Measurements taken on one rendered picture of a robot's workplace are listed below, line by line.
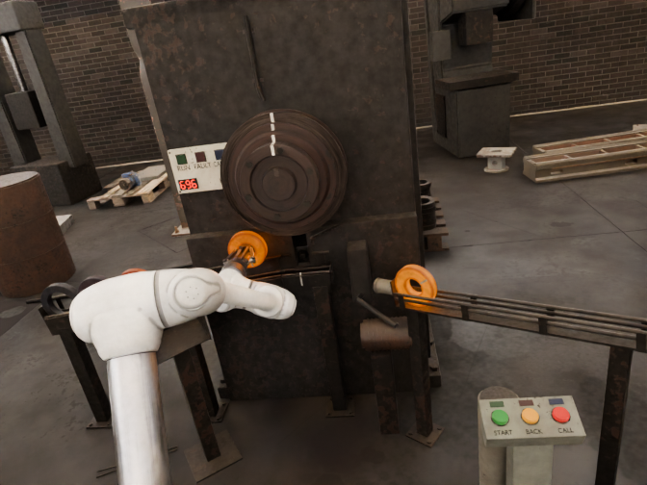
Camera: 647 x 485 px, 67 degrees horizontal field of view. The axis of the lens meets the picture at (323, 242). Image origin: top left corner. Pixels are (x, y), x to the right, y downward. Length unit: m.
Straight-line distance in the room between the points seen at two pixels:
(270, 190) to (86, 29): 7.40
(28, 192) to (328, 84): 2.98
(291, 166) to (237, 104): 0.37
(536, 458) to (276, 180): 1.14
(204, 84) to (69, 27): 7.17
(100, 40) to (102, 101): 0.92
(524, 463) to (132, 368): 1.01
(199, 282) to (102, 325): 0.22
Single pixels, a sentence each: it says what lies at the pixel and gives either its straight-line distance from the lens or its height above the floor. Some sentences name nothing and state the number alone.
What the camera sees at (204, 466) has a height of 0.01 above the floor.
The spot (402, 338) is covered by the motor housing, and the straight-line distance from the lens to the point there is 1.88.
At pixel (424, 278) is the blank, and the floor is 0.75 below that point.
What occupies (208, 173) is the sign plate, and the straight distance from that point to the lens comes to 2.01.
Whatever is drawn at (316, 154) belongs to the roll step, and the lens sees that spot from 1.72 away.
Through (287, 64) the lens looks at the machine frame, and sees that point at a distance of 1.88.
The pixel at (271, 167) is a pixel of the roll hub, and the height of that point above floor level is 1.17.
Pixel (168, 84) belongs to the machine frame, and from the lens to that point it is 2.01.
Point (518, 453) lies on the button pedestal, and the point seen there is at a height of 0.51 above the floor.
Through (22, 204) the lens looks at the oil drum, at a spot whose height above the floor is 0.72.
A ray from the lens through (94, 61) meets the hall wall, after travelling 8.92.
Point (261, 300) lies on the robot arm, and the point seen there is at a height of 0.87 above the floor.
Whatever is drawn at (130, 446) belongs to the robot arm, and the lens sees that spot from 1.12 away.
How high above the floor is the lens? 1.58
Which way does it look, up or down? 23 degrees down
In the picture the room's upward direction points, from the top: 9 degrees counter-clockwise
